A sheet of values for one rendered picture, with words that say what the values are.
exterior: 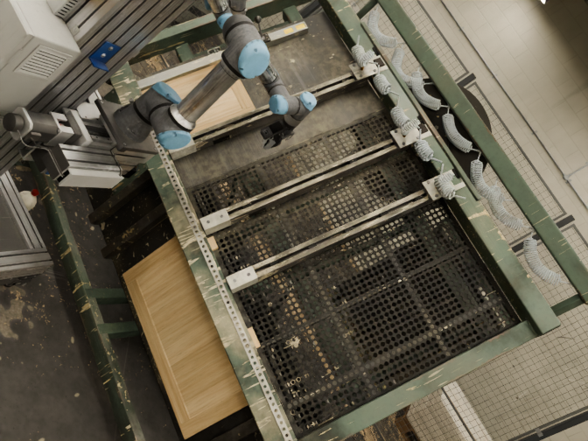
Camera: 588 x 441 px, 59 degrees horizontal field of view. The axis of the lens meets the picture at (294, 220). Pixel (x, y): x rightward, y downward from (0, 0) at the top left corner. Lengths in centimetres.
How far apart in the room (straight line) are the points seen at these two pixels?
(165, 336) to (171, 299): 18
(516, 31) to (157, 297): 602
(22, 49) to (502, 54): 648
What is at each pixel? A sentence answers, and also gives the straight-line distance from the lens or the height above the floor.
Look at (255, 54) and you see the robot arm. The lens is 178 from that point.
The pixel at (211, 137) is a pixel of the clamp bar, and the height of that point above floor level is 110.
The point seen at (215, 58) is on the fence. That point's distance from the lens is 289.
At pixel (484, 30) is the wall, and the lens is 764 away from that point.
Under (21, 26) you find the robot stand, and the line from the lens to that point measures 173.
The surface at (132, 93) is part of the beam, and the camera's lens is 282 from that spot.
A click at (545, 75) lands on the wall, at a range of 750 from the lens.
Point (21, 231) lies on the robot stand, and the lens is 271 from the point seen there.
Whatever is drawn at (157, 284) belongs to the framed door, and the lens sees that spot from 278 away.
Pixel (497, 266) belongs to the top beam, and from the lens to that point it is 248.
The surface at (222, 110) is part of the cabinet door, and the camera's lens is 272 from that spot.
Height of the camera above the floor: 199
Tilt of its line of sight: 18 degrees down
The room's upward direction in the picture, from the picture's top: 56 degrees clockwise
